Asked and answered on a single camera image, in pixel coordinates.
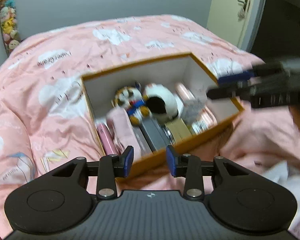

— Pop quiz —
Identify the pink cylindrical stick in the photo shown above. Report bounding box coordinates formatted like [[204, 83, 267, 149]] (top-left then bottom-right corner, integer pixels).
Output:
[[96, 123, 118, 155]]

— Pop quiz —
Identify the pink pouch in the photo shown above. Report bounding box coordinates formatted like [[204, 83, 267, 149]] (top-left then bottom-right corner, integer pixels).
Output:
[[106, 107, 141, 161]]

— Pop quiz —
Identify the gold gift box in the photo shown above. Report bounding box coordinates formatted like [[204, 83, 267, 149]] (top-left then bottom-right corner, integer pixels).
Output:
[[164, 119, 192, 144]]

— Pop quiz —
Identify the dark grey gift box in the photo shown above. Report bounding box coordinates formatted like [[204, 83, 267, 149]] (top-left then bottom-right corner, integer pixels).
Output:
[[140, 118, 171, 152]]

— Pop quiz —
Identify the white plush toy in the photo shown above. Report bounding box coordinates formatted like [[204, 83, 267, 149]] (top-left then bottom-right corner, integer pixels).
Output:
[[143, 83, 179, 125]]

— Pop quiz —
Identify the red panda plush toy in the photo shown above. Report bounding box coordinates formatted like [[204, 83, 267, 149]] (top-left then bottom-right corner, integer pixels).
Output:
[[112, 82, 151, 126]]

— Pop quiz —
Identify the pink holder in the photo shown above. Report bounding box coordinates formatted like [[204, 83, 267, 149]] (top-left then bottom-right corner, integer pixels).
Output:
[[175, 82, 217, 128]]

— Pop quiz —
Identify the orange cardboard box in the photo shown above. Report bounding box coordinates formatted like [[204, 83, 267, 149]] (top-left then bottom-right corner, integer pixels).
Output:
[[81, 53, 243, 179]]

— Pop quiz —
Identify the cream door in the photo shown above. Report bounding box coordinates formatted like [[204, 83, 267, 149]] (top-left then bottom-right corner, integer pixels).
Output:
[[207, 0, 253, 46]]

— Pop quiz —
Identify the pink cloud-print duvet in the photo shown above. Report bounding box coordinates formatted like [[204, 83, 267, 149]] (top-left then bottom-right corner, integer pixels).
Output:
[[0, 15, 300, 239]]

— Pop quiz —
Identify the stack of plush toys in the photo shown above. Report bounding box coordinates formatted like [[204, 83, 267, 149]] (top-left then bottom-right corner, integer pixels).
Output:
[[0, 0, 21, 56]]

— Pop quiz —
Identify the door handle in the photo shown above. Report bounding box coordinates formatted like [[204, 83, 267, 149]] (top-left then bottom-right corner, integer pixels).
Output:
[[237, 0, 250, 21]]

